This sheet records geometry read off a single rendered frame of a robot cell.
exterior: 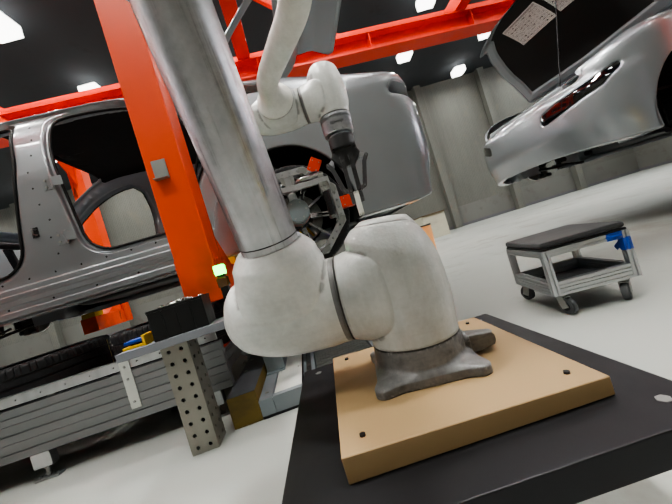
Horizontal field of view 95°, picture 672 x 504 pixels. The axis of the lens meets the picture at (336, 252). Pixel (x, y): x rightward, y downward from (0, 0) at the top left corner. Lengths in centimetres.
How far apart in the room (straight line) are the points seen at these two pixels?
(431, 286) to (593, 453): 25
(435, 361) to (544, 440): 16
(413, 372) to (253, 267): 30
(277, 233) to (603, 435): 46
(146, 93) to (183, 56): 124
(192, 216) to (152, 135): 39
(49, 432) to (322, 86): 179
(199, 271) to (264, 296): 100
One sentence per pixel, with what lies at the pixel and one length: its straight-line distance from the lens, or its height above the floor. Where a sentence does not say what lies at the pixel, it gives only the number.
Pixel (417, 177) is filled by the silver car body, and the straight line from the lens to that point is 215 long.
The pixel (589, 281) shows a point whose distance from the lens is 173.
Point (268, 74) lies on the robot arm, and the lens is 84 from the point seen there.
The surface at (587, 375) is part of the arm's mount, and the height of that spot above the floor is 32.
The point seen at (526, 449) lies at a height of 30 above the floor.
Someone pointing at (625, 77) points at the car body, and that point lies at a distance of 343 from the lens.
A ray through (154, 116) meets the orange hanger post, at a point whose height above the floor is 137.
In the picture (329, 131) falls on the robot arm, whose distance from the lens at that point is 93.
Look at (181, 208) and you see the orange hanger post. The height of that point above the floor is 95.
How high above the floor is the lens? 57
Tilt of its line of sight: level
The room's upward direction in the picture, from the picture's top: 17 degrees counter-clockwise
